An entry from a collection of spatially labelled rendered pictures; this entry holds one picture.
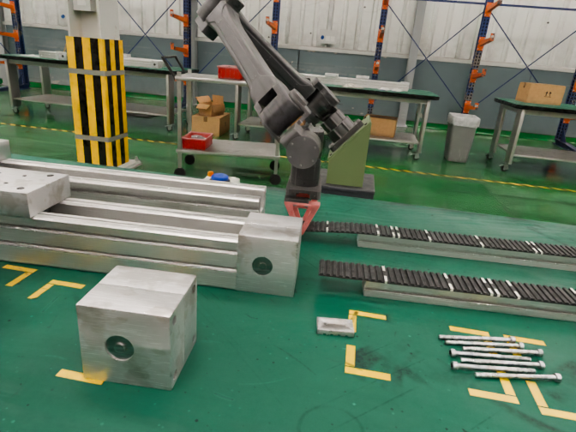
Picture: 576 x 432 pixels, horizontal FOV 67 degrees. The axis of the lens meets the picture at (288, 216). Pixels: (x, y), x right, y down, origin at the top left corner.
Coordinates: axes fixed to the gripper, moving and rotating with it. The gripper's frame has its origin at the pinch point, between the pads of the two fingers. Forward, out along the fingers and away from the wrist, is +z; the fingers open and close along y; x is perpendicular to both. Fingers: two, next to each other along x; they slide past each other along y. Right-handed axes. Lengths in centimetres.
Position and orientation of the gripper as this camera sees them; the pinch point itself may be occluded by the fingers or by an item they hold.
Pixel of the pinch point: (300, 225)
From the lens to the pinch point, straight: 88.2
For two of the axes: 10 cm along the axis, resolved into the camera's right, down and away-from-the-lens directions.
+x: 9.9, 1.0, -0.5
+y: -0.9, 3.5, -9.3
